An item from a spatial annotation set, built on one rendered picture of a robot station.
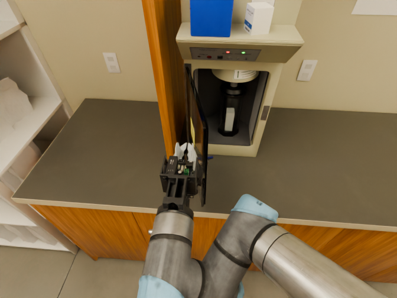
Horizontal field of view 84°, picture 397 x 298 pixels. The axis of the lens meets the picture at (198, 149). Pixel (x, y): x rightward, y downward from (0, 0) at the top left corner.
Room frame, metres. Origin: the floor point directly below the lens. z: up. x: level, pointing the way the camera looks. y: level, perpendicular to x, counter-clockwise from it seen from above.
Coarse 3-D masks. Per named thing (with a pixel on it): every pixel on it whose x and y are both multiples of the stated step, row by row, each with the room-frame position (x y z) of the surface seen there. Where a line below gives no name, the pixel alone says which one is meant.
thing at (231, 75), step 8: (216, 72) 0.74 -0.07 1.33; (224, 72) 0.72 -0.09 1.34; (232, 72) 0.71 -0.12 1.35; (240, 72) 0.71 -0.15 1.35; (248, 72) 0.71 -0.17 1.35; (256, 72) 0.74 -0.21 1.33; (224, 80) 0.71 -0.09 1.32; (232, 80) 0.70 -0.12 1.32; (240, 80) 0.70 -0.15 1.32; (248, 80) 0.70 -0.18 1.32
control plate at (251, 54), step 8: (192, 48) 0.61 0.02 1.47; (200, 48) 0.60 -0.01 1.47; (208, 48) 0.60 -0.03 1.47; (216, 48) 0.60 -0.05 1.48; (224, 48) 0.59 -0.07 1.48; (232, 48) 0.59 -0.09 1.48; (192, 56) 0.65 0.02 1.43; (216, 56) 0.63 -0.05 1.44; (224, 56) 0.63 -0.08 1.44; (232, 56) 0.63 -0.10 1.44; (240, 56) 0.62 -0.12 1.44; (248, 56) 0.62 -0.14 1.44; (256, 56) 0.62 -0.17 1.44
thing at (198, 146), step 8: (192, 88) 0.54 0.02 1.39; (192, 96) 0.54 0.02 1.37; (192, 104) 0.54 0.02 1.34; (192, 112) 0.54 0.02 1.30; (200, 112) 0.43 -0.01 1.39; (192, 120) 0.55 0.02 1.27; (200, 120) 0.41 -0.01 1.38; (200, 128) 0.41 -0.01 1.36; (200, 136) 0.41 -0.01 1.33; (200, 144) 0.41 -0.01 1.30; (200, 152) 0.41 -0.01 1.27; (200, 160) 0.41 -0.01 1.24; (200, 192) 0.40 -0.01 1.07; (200, 200) 0.40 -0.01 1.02
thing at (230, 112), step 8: (224, 96) 0.74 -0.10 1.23; (224, 104) 0.75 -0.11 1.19; (232, 104) 0.73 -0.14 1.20; (240, 104) 0.75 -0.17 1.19; (224, 112) 0.74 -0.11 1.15; (232, 112) 0.73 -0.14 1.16; (240, 112) 0.76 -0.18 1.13; (224, 120) 0.74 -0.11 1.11; (232, 120) 0.73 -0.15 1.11; (224, 128) 0.74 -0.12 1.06; (232, 128) 0.73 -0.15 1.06
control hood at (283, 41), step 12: (240, 24) 0.67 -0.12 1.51; (180, 36) 0.59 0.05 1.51; (192, 36) 0.59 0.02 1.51; (240, 36) 0.59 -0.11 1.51; (252, 36) 0.59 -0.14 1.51; (264, 36) 0.59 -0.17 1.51; (276, 36) 0.59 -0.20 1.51; (288, 36) 0.59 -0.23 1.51; (300, 36) 0.59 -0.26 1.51; (180, 48) 0.61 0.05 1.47; (240, 48) 0.59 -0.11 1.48; (252, 48) 0.59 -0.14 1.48; (264, 48) 0.58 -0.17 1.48; (276, 48) 0.58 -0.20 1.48; (288, 48) 0.57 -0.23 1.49; (228, 60) 0.66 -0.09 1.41; (264, 60) 0.64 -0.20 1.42; (276, 60) 0.63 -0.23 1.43
